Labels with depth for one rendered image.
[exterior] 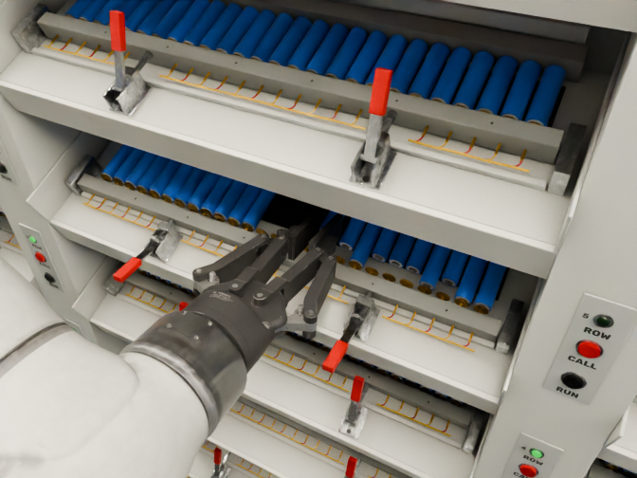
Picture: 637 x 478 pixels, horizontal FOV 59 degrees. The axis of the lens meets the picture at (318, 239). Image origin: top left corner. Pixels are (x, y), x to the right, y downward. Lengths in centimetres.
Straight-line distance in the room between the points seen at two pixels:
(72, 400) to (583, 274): 36
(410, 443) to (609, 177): 47
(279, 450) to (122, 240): 44
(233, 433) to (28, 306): 66
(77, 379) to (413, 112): 32
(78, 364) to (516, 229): 32
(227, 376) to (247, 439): 58
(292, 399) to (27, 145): 47
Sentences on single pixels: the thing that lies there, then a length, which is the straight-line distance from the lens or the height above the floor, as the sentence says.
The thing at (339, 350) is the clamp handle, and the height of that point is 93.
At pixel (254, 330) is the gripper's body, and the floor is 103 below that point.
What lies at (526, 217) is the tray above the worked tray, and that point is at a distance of 47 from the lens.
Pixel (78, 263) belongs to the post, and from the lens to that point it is 91.
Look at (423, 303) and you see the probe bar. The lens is 60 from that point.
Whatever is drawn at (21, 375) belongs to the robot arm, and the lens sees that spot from 38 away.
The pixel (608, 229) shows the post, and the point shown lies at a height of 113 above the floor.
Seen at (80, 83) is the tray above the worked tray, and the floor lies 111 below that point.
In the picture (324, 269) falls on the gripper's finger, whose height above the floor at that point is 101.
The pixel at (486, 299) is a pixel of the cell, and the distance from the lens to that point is 61.
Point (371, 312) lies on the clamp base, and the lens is 61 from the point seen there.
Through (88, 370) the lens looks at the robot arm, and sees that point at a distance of 39.
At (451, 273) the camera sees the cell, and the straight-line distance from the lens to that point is 62.
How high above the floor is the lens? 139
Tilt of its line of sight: 41 degrees down
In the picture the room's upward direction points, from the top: straight up
